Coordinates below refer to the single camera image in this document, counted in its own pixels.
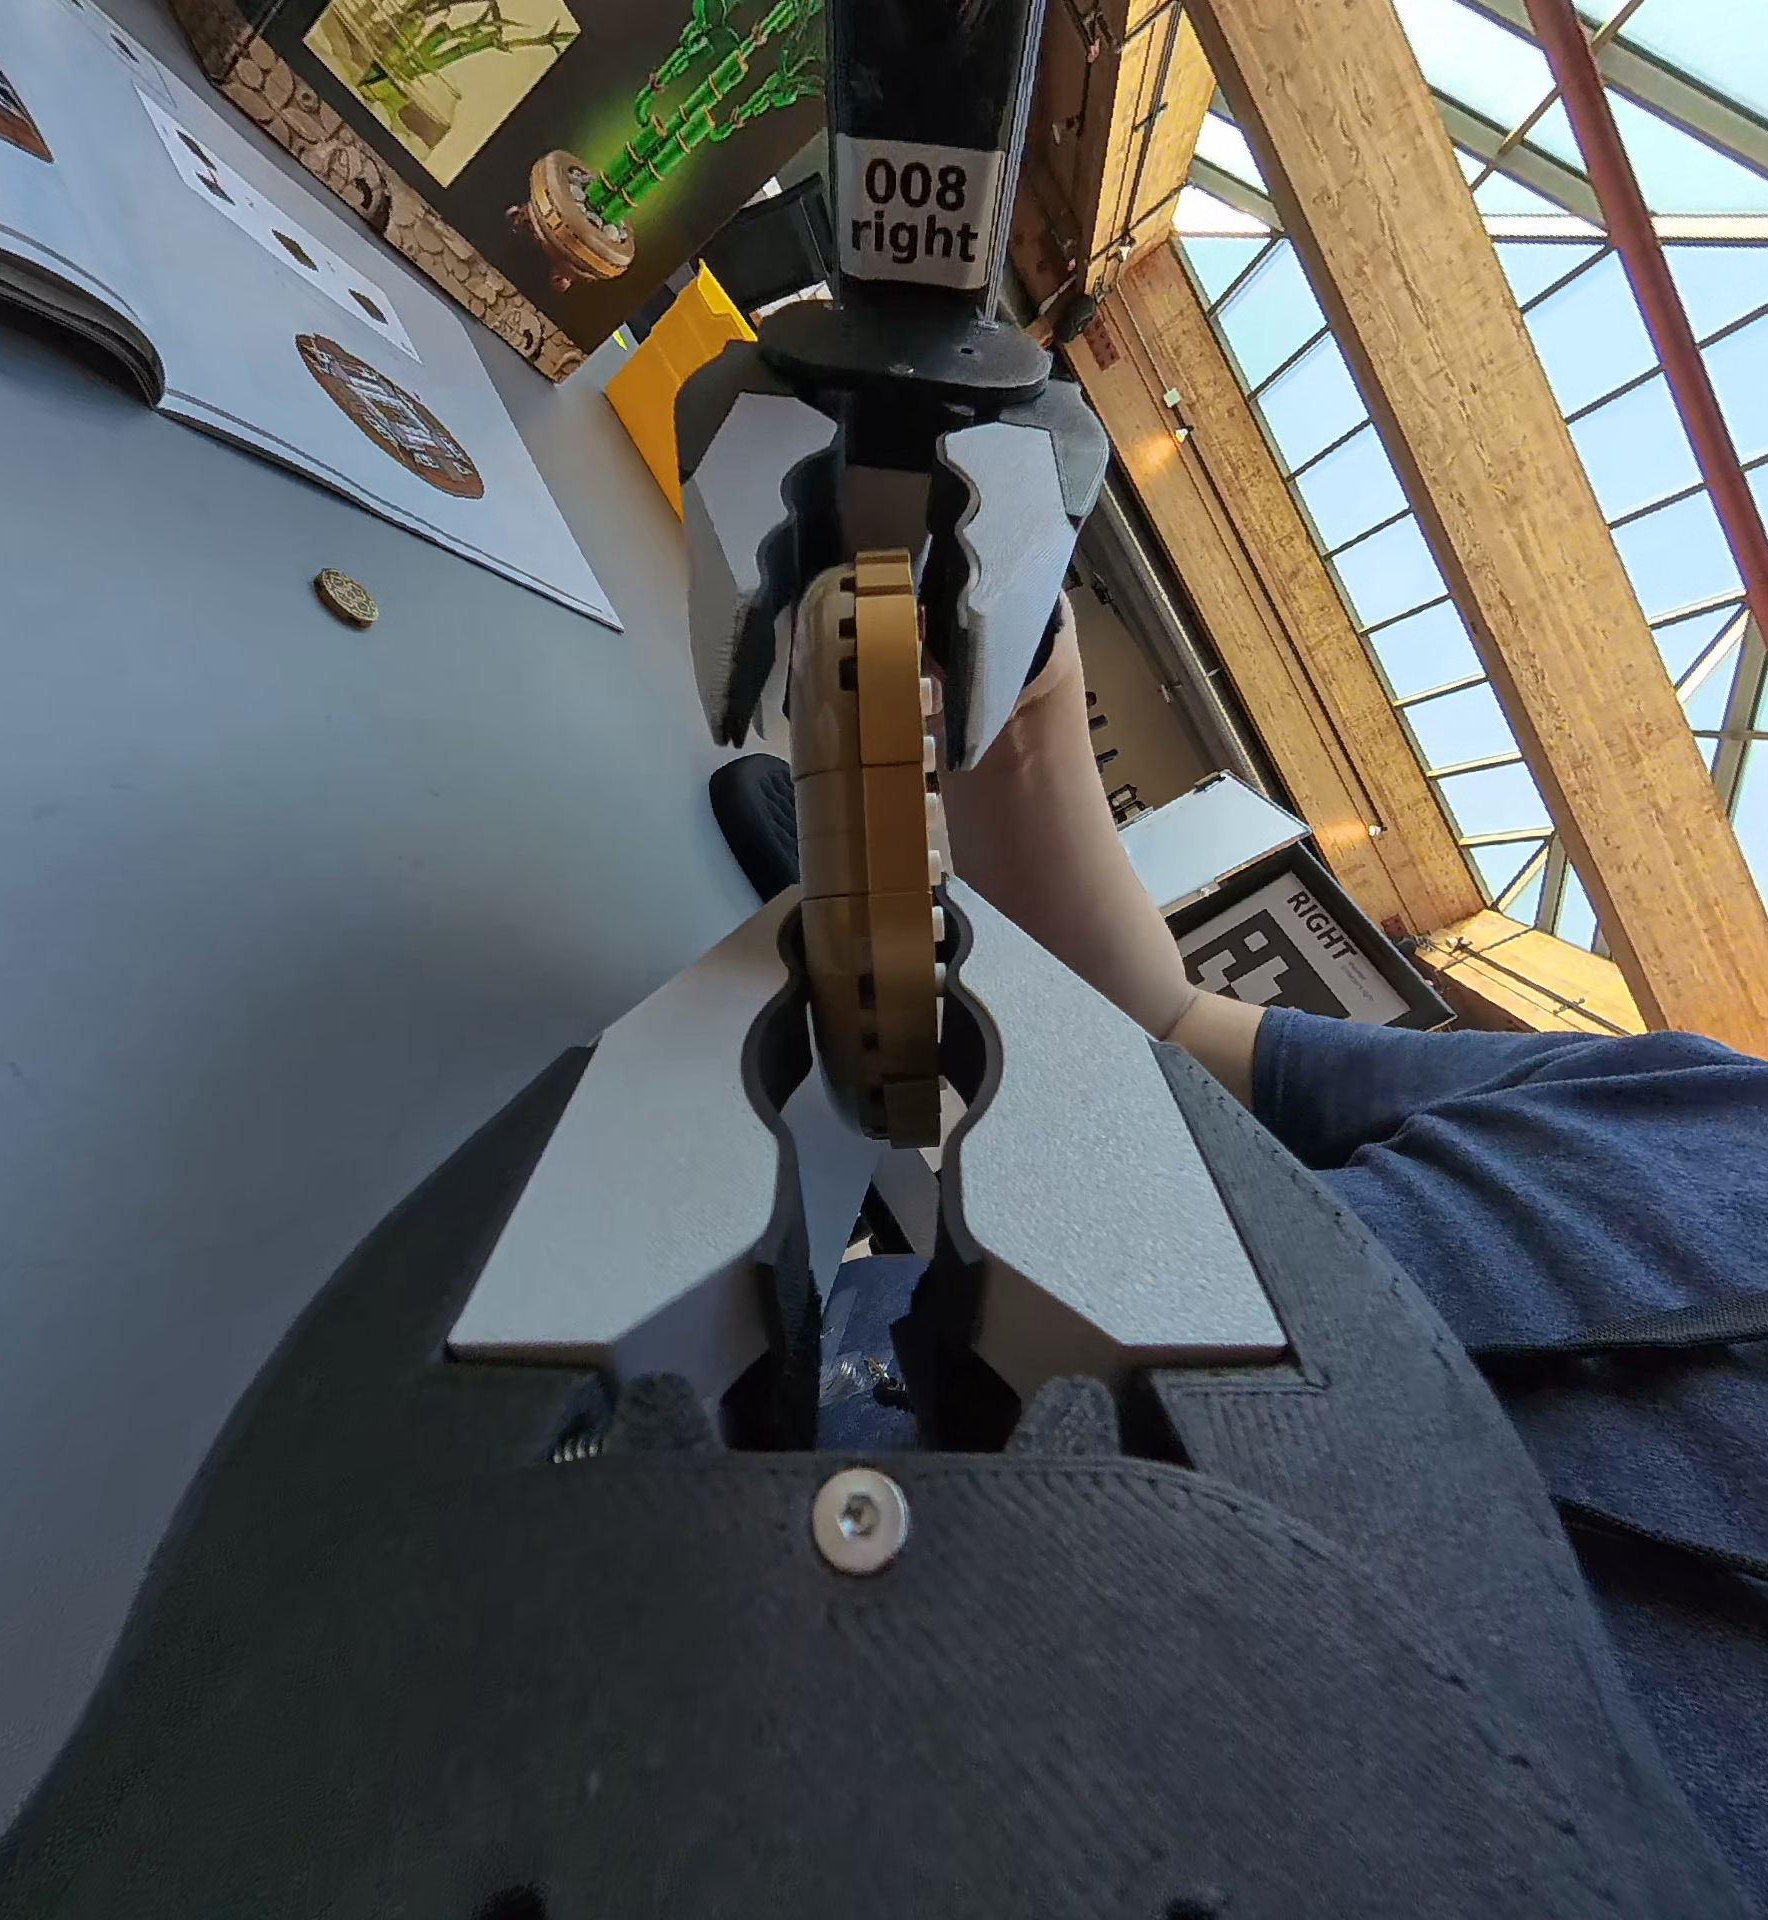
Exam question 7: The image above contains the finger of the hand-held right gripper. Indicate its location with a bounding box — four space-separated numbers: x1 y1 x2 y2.
680 397 844 751
927 423 1077 770

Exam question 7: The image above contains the framed black white marker sign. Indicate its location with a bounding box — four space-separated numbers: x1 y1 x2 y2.
1164 840 1459 1037

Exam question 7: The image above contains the person's right forearm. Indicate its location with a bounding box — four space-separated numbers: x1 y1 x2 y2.
942 600 1271 1112

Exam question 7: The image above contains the lego set box bamboo picture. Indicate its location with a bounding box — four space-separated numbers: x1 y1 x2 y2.
171 0 833 384

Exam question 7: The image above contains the person's blue sweater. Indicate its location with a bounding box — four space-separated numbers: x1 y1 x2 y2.
1250 1001 1768 1920

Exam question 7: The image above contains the round gold lego base model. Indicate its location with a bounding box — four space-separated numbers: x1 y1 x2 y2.
786 548 975 1148

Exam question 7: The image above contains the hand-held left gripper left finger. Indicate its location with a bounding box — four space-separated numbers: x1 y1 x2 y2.
445 899 815 1446

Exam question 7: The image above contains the lego instruction booklet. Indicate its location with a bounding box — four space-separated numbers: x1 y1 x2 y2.
0 0 625 631

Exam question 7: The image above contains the red steel pipe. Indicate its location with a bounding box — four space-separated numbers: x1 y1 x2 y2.
1521 0 1768 818

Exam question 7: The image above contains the yellow plastic bin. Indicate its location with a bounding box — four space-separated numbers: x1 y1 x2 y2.
603 263 757 519

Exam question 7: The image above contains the black wrist rest pad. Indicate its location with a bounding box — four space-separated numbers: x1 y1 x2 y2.
708 753 802 902

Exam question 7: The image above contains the wooden roof beam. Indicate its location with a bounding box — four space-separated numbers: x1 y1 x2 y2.
1192 0 1768 1073

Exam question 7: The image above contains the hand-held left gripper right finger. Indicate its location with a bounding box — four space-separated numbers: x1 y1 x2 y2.
941 882 1297 1451

